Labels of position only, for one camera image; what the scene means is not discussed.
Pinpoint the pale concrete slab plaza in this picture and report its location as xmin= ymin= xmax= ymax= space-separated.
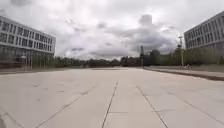
xmin=0 ymin=67 xmax=224 ymax=128

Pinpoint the white building with window rows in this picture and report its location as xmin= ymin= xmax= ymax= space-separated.
xmin=0 ymin=15 xmax=57 ymax=68

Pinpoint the slim distant tower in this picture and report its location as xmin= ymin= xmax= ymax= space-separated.
xmin=139 ymin=45 xmax=145 ymax=68

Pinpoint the row of trees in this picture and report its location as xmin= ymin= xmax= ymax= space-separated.
xmin=31 ymin=47 xmax=224 ymax=69

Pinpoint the dark low kerb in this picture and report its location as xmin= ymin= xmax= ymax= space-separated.
xmin=143 ymin=67 xmax=224 ymax=82

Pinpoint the grey building with window grid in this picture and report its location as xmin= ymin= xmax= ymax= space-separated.
xmin=183 ymin=10 xmax=224 ymax=64

